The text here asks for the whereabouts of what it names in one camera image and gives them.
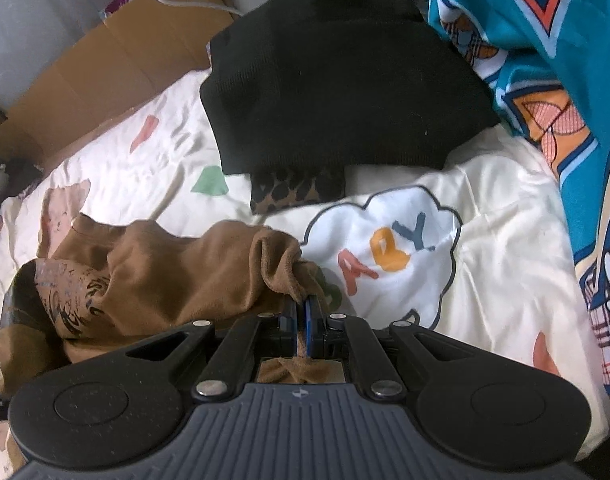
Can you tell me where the brown printed t-shirt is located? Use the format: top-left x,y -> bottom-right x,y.
0,214 -> 326,396

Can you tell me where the leopard print folded garment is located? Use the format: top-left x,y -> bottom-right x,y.
250,167 -> 345,216

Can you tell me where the cream bear print bedsheet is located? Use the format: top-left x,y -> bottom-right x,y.
0,72 -> 610,474

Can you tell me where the black folded garment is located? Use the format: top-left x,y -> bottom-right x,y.
201,0 -> 499,174

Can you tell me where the brown cardboard sheet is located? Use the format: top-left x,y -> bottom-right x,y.
0,0 -> 233,167

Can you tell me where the teal cartoon print blanket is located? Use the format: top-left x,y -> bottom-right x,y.
428,0 -> 610,395

